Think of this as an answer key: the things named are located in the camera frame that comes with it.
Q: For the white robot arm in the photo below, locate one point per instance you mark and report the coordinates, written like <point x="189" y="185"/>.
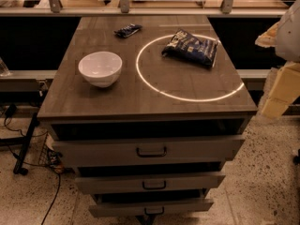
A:
<point x="284" y="36"/>

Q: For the metal railing frame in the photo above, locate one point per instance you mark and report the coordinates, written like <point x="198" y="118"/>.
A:
<point x="142" y="7"/>

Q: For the wire basket with items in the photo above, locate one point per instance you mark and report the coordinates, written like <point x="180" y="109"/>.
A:
<point x="49" y="157"/>

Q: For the drawer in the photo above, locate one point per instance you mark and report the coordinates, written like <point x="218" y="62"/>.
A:
<point x="146" y="183"/>
<point x="132" y="152"/>
<point x="105" y="210"/>

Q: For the blue chip bag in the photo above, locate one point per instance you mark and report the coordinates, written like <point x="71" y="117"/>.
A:
<point x="188" y="47"/>

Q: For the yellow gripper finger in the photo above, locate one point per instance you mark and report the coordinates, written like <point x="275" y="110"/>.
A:
<point x="285" y="90"/>
<point x="268" y="38"/>

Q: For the middle drawer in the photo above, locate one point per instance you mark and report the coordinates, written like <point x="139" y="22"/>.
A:
<point x="146" y="183"/>

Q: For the bottom drawer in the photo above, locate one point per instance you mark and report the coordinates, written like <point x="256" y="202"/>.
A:
<point x="105" y="210"/>

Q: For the top drawer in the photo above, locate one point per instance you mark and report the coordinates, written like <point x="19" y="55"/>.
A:
<point x="132" y="152"/>

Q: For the black stand leg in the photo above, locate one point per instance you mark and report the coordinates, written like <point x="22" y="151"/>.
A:
<point x="19" y="169"/>

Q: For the grey drawer cabinet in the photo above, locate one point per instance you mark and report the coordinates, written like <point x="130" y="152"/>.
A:
<point x="156" y="96"/>

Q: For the white bowl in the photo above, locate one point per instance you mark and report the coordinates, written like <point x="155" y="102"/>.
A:
<point x="101" y="69"/>

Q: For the small dark snack packet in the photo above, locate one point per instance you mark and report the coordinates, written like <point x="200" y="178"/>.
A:
<point x="128" y="30"/>

